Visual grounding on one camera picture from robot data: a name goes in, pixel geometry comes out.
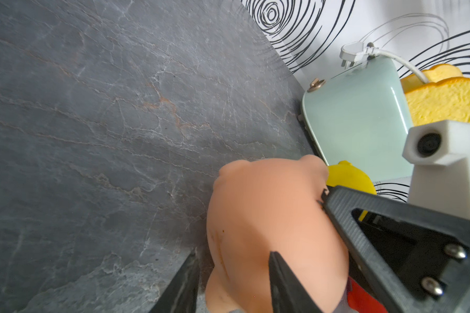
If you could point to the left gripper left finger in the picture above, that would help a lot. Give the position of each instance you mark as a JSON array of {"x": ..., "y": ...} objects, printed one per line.
[{"x": 181, "y": 294}]

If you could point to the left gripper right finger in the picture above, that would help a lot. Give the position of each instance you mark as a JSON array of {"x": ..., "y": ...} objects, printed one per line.
[{"x": 288, "y": 294}]

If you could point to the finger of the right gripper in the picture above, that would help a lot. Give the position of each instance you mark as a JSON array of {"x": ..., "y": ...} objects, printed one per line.
[{"x": 409, "y": 258}]

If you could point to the pink piggy bank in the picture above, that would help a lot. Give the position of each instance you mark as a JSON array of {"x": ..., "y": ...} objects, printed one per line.
[{"x": 272, "y": 205}]

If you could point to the red piggy bank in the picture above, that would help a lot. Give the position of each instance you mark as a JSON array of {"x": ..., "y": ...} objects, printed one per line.
[{"x": 360, "y": 300}]

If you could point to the yellow piggy bank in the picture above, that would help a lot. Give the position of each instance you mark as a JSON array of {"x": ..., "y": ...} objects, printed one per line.
[{"x": 345, "y": 174}]

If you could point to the mint green toaster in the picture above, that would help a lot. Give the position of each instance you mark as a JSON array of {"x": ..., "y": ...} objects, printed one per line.
[{"x": 361, "y": 116}]

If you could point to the front toast slice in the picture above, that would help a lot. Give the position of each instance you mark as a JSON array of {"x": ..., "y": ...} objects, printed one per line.
[{"x": 448, "y": 99}]

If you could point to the toast slice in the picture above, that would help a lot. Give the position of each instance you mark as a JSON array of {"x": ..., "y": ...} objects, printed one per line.
[
  {"x": 448, "y": 99},
  {"x": 434, "y": 74}
]

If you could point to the back toast slice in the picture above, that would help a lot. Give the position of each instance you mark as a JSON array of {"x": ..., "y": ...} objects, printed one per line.
[{"x": 434, "y": 74}]

